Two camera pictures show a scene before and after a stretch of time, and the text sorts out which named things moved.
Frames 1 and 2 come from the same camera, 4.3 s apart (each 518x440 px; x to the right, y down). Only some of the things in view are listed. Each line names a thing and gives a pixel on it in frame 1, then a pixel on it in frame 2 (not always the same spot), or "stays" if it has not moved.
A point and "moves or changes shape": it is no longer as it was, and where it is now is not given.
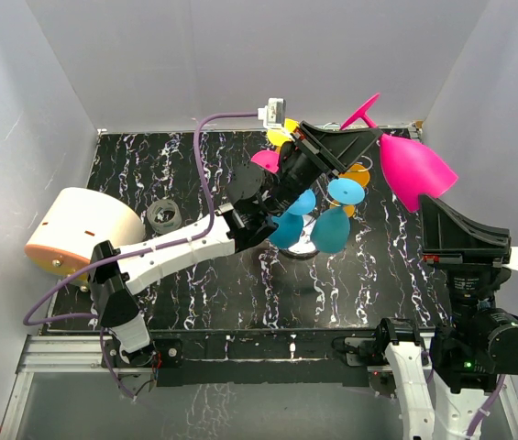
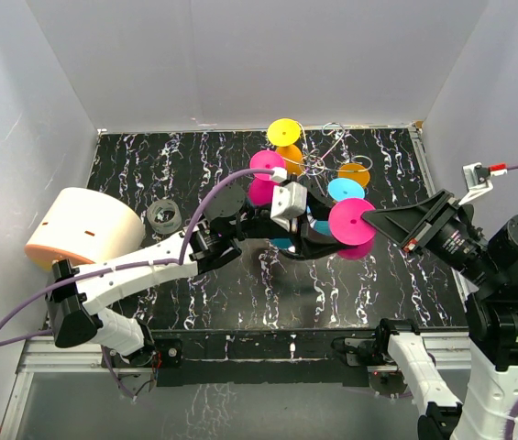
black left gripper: x=336 y=150 -> x=307 y=245
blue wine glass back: x=331 y=229 stays
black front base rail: x=318 y=357 stays
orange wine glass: x=356 y=171 stays
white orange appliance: x=74 y=223 stays
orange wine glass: x=278 y=137 moves or changes shape
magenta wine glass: x=409 y=172 -> x=349 y=230
